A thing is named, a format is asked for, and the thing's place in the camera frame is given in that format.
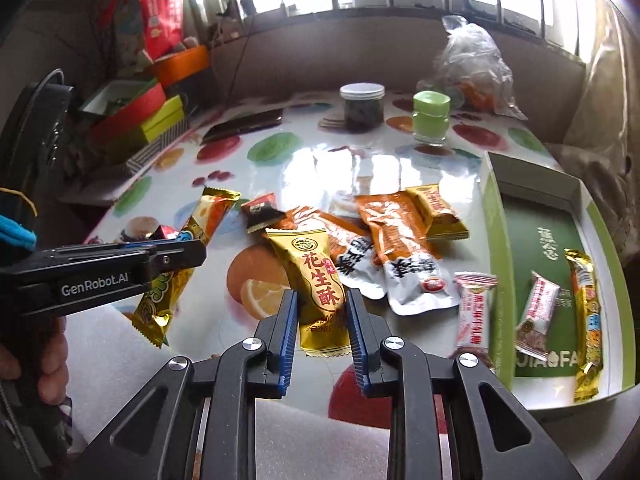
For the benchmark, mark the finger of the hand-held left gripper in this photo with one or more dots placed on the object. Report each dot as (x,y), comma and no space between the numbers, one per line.
(100,249)
(177,257)

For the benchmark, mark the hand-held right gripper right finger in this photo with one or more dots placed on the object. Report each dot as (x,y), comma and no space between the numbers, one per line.
(358,345)

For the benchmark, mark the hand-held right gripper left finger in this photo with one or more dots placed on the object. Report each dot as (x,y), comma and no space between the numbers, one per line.
(285,350)

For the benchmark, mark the long gold snack bar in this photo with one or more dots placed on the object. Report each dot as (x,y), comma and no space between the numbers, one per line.
(210,215)
(585,310)

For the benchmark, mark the gold peanut candy packet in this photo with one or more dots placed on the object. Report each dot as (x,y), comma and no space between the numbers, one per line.
(440,212)
(312,270)

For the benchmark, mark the orange and white snack pouch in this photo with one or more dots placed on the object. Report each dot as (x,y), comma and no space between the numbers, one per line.
(400,240)
(345,245)

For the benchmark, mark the green and white cardboard box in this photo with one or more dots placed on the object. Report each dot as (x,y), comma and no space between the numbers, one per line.
(545,240)

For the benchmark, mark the person's left hand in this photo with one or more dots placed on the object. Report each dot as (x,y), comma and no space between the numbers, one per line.
(45,365)

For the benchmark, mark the small red candy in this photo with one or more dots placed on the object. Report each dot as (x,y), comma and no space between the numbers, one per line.
(162,232)

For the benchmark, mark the white foam sheet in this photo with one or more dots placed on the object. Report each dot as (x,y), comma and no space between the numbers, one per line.
(100,330)

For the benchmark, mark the small black candy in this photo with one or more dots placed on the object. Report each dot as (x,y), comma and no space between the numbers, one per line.
(260,210)

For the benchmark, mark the striped box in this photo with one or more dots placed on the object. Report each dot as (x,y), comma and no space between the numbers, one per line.
(160,152)

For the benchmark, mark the pink and white snack bar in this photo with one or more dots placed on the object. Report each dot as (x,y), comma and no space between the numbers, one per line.
(472,310)
(537,310)

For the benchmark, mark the red box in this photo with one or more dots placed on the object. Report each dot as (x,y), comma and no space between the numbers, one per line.
(130,115)

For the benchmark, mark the fruit print tablecloth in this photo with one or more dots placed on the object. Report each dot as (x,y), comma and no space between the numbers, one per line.
(280,160)

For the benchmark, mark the black phone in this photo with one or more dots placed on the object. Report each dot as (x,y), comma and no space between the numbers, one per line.
(245,124)

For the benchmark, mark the orange box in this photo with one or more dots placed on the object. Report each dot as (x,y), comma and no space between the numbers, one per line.
(182,65)

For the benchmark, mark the colourful gift bag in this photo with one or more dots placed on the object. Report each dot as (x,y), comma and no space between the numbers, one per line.
(127,30)

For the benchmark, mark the clear jar with white lid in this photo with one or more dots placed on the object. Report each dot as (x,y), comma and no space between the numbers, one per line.
(362,107)

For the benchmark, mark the green jar with white lid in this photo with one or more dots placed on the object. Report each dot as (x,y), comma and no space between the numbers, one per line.
(431,117)

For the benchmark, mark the red snack bag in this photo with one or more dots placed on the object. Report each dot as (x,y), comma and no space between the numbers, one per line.
(160,15)

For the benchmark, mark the clear plastic bag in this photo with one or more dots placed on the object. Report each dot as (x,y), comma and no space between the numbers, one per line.
(470,60)

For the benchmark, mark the metal window bars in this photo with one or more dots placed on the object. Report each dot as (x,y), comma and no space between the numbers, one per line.
(380,4)

